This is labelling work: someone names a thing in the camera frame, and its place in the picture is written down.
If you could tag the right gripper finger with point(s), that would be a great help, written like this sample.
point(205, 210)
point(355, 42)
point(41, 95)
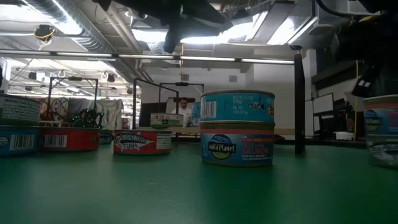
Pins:
point(390, 77)
point(368, 84)

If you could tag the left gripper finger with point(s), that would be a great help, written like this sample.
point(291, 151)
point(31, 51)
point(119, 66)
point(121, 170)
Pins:
point(171, 35)

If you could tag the Wild Planet salmon can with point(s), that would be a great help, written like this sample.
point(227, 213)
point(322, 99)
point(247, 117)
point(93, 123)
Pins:
point(236, 146)
point(382, 118)

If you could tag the red albacore tuna can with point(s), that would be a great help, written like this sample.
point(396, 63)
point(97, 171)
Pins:
point(77, 140)
point(141, 142)

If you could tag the blue label seafood can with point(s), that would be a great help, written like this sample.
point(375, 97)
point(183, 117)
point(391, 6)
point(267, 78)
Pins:
point(106, 138)
point(18, 141)

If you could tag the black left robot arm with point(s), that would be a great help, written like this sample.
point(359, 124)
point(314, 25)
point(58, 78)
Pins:
point(104, 3)

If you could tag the bright ceiling light panel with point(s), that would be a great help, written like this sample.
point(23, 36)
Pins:
point(146, 35)

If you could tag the ceiling tube light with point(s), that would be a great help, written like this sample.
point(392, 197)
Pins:
point(208, 58)
point(84, 54)
point(146, 57)
point(267, 61)
point(25, 52)

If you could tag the white board panel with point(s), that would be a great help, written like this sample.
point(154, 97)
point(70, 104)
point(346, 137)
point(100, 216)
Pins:
point(323, 104)

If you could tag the slanted ceiling light panel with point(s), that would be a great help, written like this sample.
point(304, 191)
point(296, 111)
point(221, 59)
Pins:
point(242, 32)

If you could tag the small white box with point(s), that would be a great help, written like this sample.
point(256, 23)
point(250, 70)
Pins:
point(343, 136)

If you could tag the person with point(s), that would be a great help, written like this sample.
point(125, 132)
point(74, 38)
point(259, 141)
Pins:
point(186, 112)

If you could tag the black monitor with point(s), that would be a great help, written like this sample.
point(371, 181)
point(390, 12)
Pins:
point(149, 113)

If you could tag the grey hanging cloth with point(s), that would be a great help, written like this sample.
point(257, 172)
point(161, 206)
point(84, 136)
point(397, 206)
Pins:
point(110, 113)

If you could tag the colourful hanging cloth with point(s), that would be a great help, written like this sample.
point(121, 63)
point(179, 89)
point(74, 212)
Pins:
point(57, 109)

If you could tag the green table mat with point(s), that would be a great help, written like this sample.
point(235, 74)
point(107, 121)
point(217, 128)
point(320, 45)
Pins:
point(199, 199)

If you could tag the grey wall vent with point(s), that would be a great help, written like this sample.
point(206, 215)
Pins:
point(184, 77)
point(233, 78)

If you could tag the black background camera frame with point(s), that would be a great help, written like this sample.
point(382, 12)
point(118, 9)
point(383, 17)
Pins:
point(74, 78)
point(182, 83)

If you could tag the wooden shelf black metal frame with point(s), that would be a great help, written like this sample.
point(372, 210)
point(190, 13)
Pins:
point(299, 109)

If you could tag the long silver corrugated duct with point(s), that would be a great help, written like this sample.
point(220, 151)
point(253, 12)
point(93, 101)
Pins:
point(93, 40)

